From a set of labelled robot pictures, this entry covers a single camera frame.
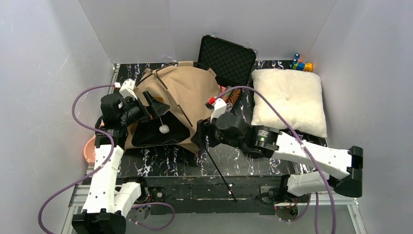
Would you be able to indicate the black poker chip case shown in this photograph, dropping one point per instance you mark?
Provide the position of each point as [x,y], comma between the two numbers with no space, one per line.
[232,63]

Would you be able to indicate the colourful toy train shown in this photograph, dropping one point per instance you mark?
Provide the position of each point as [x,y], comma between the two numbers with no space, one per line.
[298,64]

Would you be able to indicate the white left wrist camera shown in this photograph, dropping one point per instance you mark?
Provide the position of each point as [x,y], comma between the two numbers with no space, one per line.
[127,89]

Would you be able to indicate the white fluffy cushion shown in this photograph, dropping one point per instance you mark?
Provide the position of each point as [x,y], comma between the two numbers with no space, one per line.
[296,96]

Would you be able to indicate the tan fabric pet tent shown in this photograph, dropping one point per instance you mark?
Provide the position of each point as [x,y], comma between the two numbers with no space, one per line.
[146,134]

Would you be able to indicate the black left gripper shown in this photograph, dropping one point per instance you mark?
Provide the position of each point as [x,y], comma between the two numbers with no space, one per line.
[148,105]

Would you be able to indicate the pink double bowl holder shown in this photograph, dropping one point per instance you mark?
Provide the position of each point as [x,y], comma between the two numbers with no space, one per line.
[88,151]

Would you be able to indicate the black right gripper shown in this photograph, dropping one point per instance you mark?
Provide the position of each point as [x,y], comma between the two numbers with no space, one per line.
[202,136]

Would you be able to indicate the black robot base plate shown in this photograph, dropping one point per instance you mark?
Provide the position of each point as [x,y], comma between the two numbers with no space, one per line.
[211,194]

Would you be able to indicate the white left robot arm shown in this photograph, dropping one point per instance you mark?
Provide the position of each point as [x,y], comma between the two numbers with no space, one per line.
[107,206]

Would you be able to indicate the white pompom toy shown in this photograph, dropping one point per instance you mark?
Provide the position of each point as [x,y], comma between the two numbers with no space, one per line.
[164,129]

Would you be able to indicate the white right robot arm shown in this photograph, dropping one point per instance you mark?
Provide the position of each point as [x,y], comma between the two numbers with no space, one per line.
[337,169]

